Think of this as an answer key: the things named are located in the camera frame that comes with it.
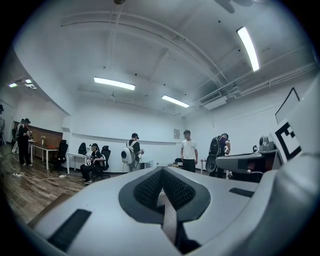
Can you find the white power strip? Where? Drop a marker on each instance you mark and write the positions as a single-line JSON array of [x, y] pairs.
[[18, 173], [62, 176]]

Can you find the black framed whiteboard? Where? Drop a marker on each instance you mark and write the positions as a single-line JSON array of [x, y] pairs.
[[290, 103]]

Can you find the wall poster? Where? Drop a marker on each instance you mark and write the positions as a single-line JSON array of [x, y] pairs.
[[176, 134]]

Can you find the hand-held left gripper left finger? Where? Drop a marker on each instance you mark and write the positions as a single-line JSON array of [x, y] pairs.
[[100, 232]]

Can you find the black worn backpack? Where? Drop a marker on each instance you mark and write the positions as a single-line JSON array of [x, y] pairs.
[[215, 146]]

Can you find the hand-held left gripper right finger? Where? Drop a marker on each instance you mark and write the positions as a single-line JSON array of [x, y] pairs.
[[220, 200]]

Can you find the grey fisheye camera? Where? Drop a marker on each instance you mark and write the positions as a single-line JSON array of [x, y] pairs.
[[265, 143]]

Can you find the long ceiling light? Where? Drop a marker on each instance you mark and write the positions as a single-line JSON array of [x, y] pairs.
[[114, 83], [175, 100], [28, 81], [12, 85], [248, 48]]

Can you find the white air conditioner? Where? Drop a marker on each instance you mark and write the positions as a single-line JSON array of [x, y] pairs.
[[214, 100]]

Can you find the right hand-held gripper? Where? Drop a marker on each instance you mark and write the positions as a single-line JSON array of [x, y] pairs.
[[292, 200]]

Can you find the white round backpack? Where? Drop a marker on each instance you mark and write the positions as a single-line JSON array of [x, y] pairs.
[[127, 155]]

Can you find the black office chair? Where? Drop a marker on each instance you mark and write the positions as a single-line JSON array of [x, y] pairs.
[[62, 150], [106, 152]]

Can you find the white desk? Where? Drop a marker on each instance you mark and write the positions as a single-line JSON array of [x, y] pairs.
[[75, 155], [45, 148]]

